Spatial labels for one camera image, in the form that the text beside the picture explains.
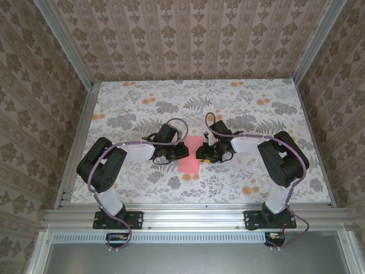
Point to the pink cloth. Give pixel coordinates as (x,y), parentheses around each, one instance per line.
(189,167)

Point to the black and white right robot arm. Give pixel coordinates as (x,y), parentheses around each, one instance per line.
(285,162)

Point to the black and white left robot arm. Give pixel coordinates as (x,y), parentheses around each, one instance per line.
(99,171)

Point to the grey sheet metal panel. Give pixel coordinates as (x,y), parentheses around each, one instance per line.
(199,259)

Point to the floral patterned table mat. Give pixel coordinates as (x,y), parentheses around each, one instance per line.
(171,97)

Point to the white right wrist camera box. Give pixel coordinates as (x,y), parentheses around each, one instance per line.
(208,140)

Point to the long aluminium base rail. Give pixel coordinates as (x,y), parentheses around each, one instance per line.
(194,217)

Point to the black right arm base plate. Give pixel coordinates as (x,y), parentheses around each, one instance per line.
(251,219)

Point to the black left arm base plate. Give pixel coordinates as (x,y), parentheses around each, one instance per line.
(137,219)

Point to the aluminium side rail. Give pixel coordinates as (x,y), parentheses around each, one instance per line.
(82,131)
(315,137)

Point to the aluminium corner post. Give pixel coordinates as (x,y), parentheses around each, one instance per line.
(316,42)
(65,42)

